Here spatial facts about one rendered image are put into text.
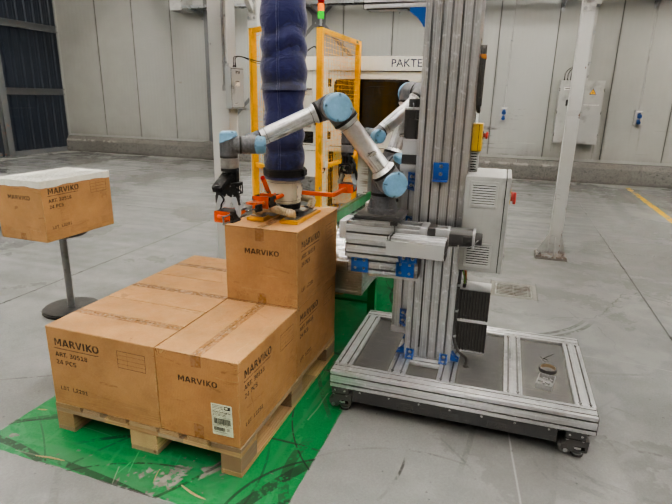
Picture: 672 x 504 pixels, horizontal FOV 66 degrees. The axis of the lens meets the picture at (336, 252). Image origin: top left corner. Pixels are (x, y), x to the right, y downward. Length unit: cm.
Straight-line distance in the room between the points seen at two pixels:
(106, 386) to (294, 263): 102
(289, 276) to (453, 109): 112
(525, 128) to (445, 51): 924
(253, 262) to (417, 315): 91
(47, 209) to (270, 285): 175
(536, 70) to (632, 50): 171
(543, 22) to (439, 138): 937
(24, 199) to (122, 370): 174
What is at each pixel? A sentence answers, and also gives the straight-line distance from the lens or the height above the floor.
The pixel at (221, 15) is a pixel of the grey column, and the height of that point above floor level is 212.
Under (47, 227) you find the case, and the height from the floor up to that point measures 72.
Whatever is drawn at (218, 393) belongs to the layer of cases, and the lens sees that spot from 227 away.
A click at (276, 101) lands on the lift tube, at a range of 268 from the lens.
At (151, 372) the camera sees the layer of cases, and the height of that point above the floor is 42.
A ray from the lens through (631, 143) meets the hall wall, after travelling 1201.
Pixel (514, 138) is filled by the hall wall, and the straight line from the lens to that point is 1177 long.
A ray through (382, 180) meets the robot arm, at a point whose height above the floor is 122.
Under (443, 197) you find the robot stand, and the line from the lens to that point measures 262.
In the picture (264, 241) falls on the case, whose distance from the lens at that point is 259.
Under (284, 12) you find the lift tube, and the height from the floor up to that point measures 195.
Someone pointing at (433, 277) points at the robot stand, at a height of 69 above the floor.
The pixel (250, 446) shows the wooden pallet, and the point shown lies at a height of 10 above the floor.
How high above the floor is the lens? 157
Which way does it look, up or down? 17 degrees down
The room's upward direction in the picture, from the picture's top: 1 degrees clockwise
